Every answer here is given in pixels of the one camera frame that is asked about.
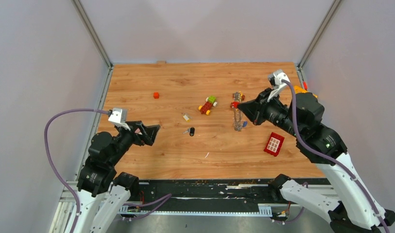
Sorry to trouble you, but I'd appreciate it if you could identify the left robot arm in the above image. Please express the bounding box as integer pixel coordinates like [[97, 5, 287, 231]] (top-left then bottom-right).
[[66, 121, 160, 233]]

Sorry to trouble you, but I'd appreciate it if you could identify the red yellow toy brick car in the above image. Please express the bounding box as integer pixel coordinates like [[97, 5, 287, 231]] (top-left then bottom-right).
[[198, 95, 218, 116]]

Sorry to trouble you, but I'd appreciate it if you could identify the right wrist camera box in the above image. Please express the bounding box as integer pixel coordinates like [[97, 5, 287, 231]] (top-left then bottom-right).
[[267, 69, 290, 102]]

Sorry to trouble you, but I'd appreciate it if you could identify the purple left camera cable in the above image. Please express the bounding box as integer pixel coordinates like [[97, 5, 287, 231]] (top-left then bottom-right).
[[44, 108, 173, 233]]

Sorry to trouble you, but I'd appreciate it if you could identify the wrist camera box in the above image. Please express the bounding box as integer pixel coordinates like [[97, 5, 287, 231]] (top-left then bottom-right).
[[267, 69, 290, 102], [108, 108, 129, 130]]

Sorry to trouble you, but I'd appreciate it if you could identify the yellow brown toy brick car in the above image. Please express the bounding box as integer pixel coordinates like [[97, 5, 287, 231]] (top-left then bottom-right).
[[230, 91, 245, 109]]

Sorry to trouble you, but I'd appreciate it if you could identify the key with black fob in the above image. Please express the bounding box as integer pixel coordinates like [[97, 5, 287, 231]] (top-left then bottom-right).
[[183, 127, 195, 136]]

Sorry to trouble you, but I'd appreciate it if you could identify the red window brick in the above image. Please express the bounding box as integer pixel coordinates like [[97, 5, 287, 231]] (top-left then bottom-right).
[[263, 132, 285, 157]]

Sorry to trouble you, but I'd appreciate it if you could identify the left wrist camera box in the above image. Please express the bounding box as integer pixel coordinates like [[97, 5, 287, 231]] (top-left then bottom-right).
[[108, 108, 129, 130]]

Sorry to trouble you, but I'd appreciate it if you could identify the yellow triangular brick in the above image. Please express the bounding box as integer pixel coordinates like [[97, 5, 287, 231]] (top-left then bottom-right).
[[293, 85, 318, 98]]

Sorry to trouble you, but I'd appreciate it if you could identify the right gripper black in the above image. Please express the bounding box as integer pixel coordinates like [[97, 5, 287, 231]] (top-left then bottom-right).
[[236, 87, 301, 137]]

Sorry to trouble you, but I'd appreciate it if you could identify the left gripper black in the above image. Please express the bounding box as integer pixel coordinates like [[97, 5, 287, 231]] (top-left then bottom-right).
[[109, 120, 160, 166]]

